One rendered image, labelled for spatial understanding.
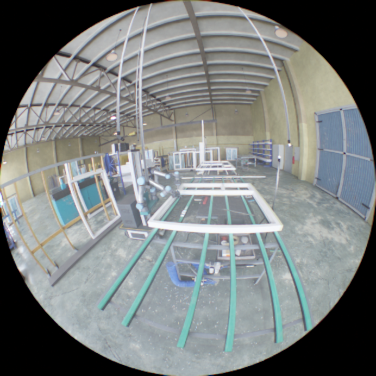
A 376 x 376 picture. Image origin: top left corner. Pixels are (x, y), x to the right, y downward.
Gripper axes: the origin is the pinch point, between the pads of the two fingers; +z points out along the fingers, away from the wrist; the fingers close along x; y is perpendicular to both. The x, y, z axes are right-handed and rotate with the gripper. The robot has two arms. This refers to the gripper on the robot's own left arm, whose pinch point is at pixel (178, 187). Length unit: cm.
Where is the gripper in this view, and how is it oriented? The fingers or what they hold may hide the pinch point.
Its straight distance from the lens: 230.3
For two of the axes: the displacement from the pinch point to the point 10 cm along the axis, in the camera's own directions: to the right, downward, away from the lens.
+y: 2.3, -3.2, 9.2
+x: -9.7, 0.0, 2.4
